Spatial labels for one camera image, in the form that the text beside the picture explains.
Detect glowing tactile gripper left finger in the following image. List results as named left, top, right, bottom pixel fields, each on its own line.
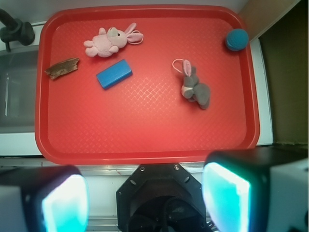
left=0, top=166, right=90, bottom=232

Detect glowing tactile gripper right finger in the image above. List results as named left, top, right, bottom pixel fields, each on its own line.
left=201, top=146, right=309, bottom=232

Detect blue ball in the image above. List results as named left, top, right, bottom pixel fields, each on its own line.
left=225, top=29, right=249, bottom=51

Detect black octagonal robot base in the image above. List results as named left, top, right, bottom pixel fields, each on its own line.
left=116, top=164, right=211, bottom=232

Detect grey plush bunny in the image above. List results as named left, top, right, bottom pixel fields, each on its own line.
left=172, top=58, right=211, bottom=110

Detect red plastic tray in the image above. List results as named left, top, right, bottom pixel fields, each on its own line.
left=35, top=5, right=260, bottom=165

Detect brown bark piece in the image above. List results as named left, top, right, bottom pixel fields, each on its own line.
left=44, top=58, right=80, bottom=80

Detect grey sink basin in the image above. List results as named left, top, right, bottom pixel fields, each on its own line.
left=0, top=50, right=38, bottom=133

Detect blue rectangular block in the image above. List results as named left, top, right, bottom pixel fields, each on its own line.
left=96, top=59, right=133, bottom=89

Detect pink plush bunny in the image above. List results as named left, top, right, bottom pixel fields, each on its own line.
left=83, top=23, right=144, bottom=58

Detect brown cardboard box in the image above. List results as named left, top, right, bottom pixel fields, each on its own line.
left=239, top=0, right=309, bottom=147

